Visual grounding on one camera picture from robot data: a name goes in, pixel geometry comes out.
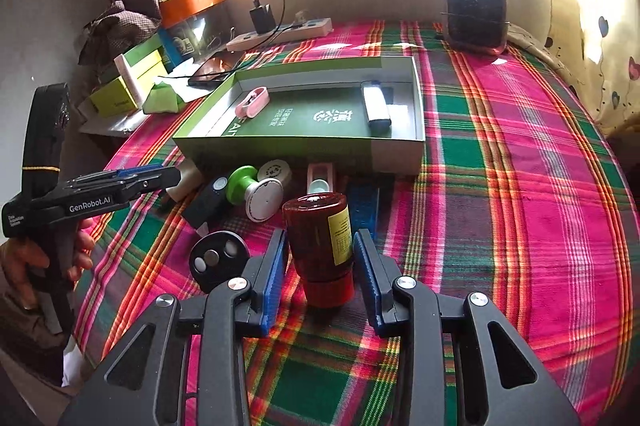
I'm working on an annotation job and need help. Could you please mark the black round key fob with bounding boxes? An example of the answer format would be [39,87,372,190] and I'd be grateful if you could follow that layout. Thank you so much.
[189,230,250,294]

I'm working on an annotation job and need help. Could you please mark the white usb charger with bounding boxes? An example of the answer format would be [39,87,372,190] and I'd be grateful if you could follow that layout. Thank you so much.
[166,159,205,203]

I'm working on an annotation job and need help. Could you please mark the red cap brown bottle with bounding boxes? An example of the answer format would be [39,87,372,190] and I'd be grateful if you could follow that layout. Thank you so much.
[282,192,354,309]

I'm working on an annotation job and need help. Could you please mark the green white spool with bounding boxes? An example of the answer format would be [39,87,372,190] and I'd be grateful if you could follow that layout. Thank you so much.
[226,165,284,223]

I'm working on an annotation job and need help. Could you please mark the black remote stick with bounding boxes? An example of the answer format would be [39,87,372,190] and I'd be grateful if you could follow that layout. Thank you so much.
[182,176,230,230]

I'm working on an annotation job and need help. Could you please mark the blue usb tester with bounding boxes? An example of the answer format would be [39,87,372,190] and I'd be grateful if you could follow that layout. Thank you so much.
[346,183,380,240]

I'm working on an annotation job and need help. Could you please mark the white round cap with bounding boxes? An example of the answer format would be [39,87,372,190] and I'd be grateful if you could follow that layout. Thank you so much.
[257,159,292,188]

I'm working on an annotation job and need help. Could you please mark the pink clip with teal pad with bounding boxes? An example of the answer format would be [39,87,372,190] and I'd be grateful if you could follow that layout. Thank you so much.
[307,163,335,194]

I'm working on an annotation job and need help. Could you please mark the pink red small clip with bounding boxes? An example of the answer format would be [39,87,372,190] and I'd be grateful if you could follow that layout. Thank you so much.
[234,86,270,120]

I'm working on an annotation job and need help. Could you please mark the silver lighter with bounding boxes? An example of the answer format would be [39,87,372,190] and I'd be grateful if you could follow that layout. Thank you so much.
[361,81,392,134]

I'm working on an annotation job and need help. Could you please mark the person left hand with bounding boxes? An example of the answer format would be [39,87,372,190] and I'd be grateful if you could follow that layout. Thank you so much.
[0,217,97,309]

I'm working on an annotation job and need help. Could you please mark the yellow green boxes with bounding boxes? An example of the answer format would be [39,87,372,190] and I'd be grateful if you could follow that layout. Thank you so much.
[89,34,167,117]

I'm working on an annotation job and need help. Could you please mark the black smartphone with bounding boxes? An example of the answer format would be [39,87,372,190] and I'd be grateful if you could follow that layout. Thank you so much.
[188,50,245,90]

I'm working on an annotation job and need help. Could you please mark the plaid pink green blanket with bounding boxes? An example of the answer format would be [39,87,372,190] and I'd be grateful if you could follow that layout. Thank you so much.
[75,20,639,425]

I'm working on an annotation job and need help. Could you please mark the brown cloth bundle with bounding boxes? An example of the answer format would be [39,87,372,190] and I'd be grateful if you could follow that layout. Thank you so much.
[78,1,160,68]

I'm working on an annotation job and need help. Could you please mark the green cardboard box tray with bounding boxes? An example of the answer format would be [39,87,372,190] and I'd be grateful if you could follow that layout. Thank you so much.
[172,57,425,176]

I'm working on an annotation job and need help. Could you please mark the orange planter box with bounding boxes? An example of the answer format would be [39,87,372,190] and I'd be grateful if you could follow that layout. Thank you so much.
[158,0,224,29]

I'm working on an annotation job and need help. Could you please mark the black plugged charger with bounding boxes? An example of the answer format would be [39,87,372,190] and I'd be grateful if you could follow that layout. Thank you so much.
[250,3,277,35]

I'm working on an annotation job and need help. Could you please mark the white power strip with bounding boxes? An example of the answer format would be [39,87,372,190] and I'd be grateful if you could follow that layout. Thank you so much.
[226,18,333,53]

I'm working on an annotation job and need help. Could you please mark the grey small heater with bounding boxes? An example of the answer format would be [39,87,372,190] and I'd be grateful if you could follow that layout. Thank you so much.
[442,0,509,56]

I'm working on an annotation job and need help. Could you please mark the heart pattern curtain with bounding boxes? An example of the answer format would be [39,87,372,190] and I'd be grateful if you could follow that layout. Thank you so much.
[548,0,639,137]

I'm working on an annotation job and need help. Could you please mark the black charging cable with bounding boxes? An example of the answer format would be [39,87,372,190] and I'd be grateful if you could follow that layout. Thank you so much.
[219,0,288,57]

